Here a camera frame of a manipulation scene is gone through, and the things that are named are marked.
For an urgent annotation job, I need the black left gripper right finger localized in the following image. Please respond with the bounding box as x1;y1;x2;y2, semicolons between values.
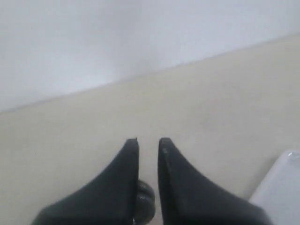
157;138;272;225

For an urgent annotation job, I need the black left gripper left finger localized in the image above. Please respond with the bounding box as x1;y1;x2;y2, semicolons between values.
32;139;139;225

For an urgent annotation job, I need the black weight plate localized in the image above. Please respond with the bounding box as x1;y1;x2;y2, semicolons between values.
133;180;156;225

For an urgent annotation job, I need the white rectangular tray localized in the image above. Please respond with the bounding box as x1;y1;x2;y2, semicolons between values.
249;150;300;225

